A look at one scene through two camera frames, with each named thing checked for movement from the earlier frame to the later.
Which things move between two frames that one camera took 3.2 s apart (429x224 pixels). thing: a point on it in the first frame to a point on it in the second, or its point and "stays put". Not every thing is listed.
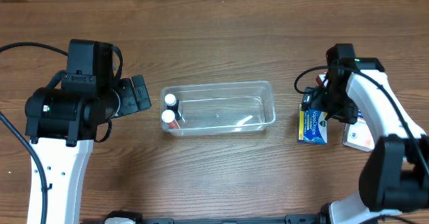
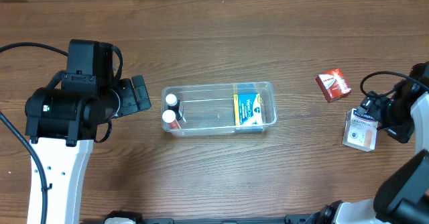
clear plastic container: [220, 106] stays put
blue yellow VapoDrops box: [312, 127] to [248, 112]
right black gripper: [334, 108] to [374, 109]
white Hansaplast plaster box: [358, 135] stays put
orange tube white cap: [167, 116] stays put
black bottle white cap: [172, 104] stays put
